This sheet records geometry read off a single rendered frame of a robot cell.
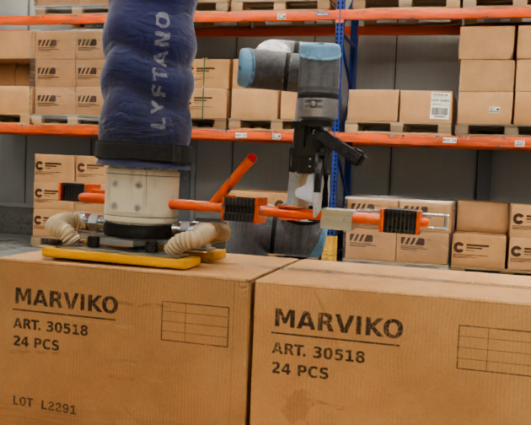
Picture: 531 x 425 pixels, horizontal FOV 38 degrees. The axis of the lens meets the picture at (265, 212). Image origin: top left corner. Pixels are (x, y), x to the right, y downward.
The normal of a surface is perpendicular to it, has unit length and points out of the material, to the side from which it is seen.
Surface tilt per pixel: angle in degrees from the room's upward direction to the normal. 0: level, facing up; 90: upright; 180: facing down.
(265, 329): 90
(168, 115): 75
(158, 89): 105
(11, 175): 90
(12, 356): 90
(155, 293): 90
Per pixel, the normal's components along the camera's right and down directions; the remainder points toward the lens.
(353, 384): -0.29, 0.04
